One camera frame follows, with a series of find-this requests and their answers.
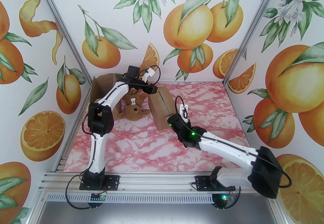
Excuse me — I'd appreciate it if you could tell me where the brown cardboard express box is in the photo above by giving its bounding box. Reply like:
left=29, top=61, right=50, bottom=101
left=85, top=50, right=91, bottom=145
left=90, top=73, right=127, bottom=118
left=148, top=86, right=179, bottom=131

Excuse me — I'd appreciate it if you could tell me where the brown teddy bear plush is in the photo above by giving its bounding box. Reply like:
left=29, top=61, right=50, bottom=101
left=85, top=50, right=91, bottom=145
left=117, top=92, right=150, bottom=121

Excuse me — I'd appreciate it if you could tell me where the perforated metal strip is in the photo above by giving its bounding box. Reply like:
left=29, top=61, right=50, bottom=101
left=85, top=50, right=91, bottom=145
left=44, top=193, right=270, bottom=204

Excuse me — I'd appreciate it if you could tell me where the grey metal panel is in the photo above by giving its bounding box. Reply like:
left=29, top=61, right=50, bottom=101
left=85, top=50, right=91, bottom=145
left=38, top=201, right=280, bottom=224

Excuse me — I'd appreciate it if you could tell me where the aluminium frame rail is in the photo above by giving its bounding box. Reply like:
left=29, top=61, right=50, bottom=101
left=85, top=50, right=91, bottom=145
left=38, top=171, right=279, bottom=194

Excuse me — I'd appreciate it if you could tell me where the aluminium corner post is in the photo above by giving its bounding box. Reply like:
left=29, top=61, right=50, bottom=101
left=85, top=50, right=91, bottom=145
left=29, top=0, right=94, bottom=88
left=222, top=0, right=291, bottom=88

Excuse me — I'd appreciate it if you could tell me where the black right base cable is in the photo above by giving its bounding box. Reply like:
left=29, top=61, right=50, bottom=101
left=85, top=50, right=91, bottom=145
left=214, top=185, right=242, bottom=210

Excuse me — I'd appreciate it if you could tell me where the black base cable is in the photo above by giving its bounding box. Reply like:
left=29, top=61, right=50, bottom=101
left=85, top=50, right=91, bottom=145
left=66, top=172, right=108, bottom=210
left=214, top=185, right=242, bottom=210

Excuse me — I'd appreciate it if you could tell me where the black left base cable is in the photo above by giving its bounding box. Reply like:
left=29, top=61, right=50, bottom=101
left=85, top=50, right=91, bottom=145
left=66, top=172, right=108, bottom=210

